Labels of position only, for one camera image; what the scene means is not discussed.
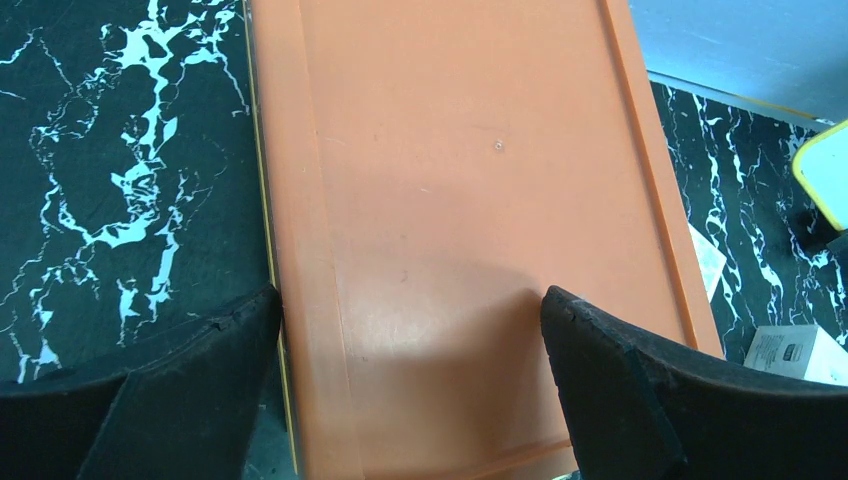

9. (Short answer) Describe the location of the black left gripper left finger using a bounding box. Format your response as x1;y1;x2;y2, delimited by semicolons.
1;285;282;479

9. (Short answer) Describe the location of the white printed box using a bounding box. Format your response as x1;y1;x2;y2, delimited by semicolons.
689;225;726;300

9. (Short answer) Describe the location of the orange drawer organizer box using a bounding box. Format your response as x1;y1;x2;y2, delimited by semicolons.
247;1;722;479

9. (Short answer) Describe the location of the white cube box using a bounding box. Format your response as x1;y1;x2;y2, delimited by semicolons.
743;324;847;387

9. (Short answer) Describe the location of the yellow framed whiteboard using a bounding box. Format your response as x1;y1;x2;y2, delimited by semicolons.
791;120;847;232

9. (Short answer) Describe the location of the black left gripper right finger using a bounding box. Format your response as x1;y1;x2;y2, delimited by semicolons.
540;286;847;479

